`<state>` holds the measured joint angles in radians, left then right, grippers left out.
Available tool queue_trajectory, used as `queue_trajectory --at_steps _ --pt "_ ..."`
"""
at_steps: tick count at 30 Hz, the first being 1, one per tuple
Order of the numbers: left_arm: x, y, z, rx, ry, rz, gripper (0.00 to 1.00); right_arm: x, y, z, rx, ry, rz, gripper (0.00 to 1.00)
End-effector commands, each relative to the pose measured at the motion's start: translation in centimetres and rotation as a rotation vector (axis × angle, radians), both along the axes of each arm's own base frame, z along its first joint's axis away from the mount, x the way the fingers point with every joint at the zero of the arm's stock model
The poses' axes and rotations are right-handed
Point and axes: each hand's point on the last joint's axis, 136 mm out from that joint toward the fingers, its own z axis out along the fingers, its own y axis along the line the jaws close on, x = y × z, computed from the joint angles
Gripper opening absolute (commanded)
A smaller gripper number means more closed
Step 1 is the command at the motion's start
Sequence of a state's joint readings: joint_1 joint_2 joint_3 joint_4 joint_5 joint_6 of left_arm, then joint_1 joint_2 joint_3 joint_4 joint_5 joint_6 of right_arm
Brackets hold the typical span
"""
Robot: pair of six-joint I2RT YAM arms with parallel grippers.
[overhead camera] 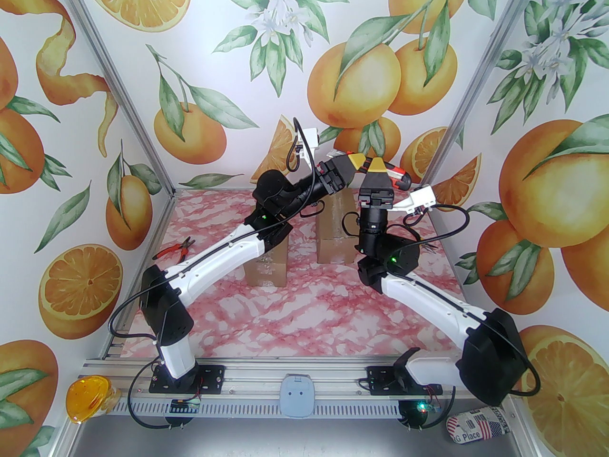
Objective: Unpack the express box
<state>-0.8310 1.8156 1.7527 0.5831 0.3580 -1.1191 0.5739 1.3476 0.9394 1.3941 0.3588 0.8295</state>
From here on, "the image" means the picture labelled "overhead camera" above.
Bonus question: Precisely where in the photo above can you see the grey plastic mount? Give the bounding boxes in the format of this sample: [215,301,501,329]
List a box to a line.
[280,373,314,418]

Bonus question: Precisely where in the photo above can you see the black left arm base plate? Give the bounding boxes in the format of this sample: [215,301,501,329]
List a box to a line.
[149,364,225,394]

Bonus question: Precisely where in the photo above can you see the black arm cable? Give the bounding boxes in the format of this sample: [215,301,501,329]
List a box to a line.
[108,117,329,341]
[345,203,540,398]

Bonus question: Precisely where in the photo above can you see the orange translucent dome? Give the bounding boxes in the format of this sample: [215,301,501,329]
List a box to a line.
[67,375,119,422]

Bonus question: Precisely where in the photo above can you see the red and black utility knife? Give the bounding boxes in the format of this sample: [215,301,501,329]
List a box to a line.
[328,149,415,188]

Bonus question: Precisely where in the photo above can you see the flag print pouch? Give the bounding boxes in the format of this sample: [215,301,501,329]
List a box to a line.
[446,407,512,446]

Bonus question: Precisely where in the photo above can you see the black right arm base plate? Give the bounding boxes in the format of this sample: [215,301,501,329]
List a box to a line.
[366,366,443,396]

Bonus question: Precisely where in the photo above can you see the printed brown cardboard box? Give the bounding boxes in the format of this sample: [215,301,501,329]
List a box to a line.
[245,243,288,288]

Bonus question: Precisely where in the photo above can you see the red handled pliers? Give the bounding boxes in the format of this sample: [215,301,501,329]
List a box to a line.
[152,237,196,261]

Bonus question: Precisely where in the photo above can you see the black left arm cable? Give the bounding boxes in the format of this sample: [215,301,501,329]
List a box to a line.
[108,117,329,341]

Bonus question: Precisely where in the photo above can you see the taped brown cardboard box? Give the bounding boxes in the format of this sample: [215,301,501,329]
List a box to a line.
[316,189,355,265]

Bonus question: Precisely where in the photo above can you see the aluminium corner post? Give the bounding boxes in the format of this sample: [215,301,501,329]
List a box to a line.
[418,0,548,196]
[57,0,177,203]

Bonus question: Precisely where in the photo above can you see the aluminium frame rail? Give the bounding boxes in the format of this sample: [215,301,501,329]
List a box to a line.
[83,356,517,420]

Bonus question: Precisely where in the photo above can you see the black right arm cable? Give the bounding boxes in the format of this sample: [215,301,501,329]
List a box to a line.
[345,203,540,398]

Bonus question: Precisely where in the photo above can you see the black base cable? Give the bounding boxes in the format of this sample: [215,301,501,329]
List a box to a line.
[128,358,203,431]
[357,381,455,431]

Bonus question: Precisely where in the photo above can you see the black left base cable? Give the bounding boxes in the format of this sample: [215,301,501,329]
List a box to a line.
[128,358,203,431]

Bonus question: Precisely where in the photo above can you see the black right base cable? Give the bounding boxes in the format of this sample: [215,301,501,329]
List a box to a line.
[357,381,455,431]

